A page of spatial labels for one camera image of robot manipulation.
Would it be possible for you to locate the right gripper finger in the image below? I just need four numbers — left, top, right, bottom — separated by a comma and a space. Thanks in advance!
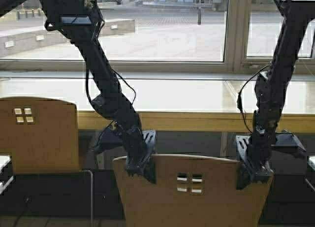
236, 163, 253, 190

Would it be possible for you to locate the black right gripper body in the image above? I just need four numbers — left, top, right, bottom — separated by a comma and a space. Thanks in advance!
235, 135, 273, 182

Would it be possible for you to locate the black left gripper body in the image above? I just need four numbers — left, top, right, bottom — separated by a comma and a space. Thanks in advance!
121, 127, 157, 175

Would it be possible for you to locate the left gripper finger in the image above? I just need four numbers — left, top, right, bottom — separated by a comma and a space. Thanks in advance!
143, 160, 157, 184
125, 161, 142, 177

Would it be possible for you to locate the wooden chair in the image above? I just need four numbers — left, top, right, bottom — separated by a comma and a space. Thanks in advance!
113, 154, 273, 227
0, 96, 94, 227

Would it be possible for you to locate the robot base left corner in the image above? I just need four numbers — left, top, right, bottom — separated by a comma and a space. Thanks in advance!
0, 155, 14, 195

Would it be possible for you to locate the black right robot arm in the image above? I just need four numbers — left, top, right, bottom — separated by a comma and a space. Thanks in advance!
235, 0, 315, 190

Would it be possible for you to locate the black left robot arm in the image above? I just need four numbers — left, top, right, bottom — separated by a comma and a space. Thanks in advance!
0, 0, 157, 184

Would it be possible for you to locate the long wooden window counter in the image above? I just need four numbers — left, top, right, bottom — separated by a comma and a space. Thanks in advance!
0, 76, 315, 133

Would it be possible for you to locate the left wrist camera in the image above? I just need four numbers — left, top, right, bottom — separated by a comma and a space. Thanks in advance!
92, 127, 123, 155

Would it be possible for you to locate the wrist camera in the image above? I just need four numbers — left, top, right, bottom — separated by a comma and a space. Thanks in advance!
271, 130, 307, 159
92, 127, 123, 155

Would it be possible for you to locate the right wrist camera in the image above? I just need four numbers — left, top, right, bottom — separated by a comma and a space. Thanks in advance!
271, 130, 307, 159

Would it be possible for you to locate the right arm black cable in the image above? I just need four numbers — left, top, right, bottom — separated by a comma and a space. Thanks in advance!
236, 64, 270, 134

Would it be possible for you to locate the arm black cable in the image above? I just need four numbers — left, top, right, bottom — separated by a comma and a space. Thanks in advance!
236, 64, 270, 134
85, 0, 137, 109

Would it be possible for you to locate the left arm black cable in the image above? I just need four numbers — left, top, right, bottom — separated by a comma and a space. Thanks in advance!
85, 0, 137, 109

